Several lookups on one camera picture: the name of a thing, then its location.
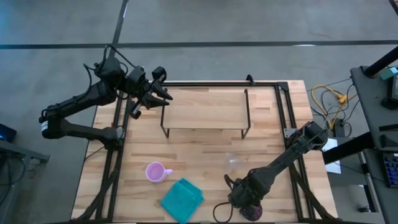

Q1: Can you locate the black keyboard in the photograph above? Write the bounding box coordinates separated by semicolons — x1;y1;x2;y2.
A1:
382;153;398;189

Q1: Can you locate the grey side table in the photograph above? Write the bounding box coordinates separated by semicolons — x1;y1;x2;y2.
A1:
0;139;50;215

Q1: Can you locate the wooden shelf with black frame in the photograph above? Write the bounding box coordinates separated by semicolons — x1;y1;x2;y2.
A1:
160;88;251;140

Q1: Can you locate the purple faceted plastic cup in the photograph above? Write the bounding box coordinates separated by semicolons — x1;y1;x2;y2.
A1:
239;203;264;222

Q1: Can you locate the pink plastic mug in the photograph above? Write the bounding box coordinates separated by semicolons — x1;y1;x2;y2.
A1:
145;161;174;184

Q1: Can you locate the black stand leg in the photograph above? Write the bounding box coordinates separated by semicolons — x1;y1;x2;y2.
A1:
363;45;398;78
322;131;374;165

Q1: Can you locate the teal knitted cloth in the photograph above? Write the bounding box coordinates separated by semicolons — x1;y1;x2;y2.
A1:
160;177;205;224

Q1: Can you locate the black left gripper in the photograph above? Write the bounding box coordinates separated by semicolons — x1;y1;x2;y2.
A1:
126;66;174;120

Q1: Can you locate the black power strip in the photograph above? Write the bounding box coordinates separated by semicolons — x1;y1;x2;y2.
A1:
334;121;348;138

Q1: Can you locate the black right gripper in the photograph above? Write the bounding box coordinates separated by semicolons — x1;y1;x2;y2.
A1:
228;177;266;209

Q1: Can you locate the black device with blue light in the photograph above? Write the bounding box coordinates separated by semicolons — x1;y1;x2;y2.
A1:
0;123;18;144

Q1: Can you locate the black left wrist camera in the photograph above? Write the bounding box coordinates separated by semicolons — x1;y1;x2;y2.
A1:
151;66;168;83

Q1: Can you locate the grey desk with devices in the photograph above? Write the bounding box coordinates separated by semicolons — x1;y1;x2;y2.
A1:
350;64;398;224

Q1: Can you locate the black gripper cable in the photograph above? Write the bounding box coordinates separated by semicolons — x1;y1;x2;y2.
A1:
212;174;234;224

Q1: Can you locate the clear plastic cup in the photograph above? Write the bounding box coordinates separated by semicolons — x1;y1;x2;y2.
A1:
225;152;245;174

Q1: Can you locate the grey corner bracket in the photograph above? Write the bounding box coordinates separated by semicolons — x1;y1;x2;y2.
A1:
283;127;298;139

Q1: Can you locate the white paper sheet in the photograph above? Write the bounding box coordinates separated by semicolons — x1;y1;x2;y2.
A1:
321;138;343;175

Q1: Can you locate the yellow cable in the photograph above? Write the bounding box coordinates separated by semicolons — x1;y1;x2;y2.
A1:
311;84;358;130

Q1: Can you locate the teal box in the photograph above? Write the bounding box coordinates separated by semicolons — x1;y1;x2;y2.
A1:
379;66;398;81

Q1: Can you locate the black aluminium table frame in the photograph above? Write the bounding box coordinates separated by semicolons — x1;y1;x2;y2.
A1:
74;80;332;223

